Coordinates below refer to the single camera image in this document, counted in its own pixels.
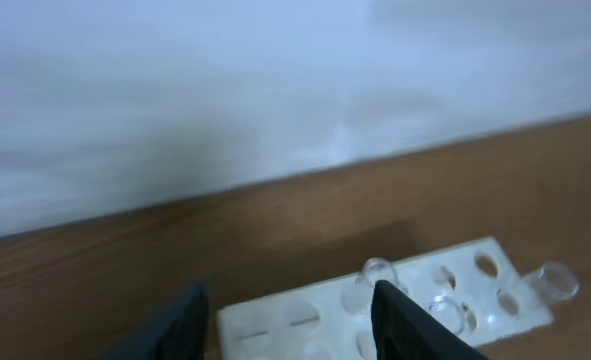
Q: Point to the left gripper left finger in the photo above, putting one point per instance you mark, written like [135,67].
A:
[180,330]

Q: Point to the clear test tube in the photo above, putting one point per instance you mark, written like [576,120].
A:
[447,312]
[377,270]
[555,282]

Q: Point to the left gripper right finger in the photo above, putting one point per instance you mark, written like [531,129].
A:
[405,335]

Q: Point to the white test tube rack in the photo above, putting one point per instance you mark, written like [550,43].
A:
[335,325]

